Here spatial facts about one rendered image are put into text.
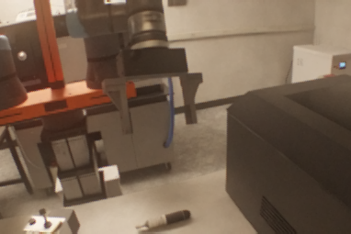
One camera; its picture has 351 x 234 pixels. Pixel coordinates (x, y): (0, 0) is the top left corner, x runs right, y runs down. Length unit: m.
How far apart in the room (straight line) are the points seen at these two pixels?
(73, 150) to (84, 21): 0.48
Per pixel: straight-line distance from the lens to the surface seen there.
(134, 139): 2.07
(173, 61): 0.50
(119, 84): 0.46
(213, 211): 0.68
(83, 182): 0.98
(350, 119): 0.49
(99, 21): 0.61
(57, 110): 0.84
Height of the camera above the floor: 1.39
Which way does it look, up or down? 24 degrees down
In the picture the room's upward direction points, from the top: 5 degrees counter-clockwise
